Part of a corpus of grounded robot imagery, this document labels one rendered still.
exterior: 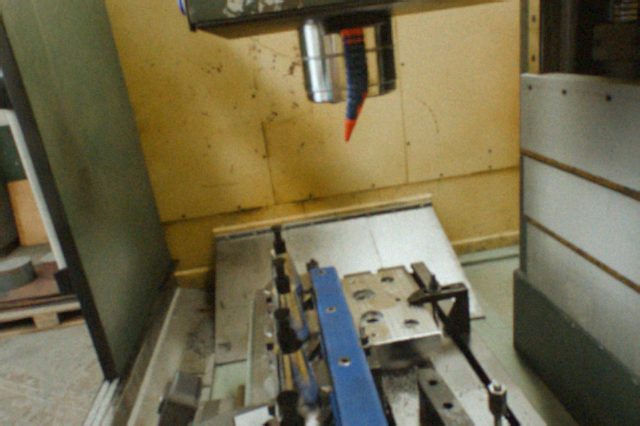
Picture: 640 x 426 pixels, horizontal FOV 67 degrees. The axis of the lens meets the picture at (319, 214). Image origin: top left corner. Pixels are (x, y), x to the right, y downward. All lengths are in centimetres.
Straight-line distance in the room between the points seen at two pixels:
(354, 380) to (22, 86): 95
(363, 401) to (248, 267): 142
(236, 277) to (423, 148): 88
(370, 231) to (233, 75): 78
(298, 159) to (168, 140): 49
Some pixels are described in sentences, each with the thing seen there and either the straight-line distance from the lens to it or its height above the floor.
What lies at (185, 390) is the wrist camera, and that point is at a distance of 47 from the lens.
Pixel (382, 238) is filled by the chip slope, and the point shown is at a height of 80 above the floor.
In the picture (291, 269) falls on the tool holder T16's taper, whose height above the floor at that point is 127.
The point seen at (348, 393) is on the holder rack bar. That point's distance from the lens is 49.
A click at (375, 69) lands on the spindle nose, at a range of 79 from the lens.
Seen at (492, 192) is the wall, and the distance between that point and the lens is 215.
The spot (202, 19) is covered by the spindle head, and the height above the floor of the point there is 158.
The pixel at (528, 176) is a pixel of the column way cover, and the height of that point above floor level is 118.
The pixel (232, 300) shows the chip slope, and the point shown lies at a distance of 179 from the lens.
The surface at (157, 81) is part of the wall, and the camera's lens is 189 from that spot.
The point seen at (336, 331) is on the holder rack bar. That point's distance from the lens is 58.
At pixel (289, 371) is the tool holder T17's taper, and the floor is 128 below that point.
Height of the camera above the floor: 154
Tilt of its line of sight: 19 degrees down
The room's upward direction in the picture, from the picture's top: 8 degrees counter-clockwise
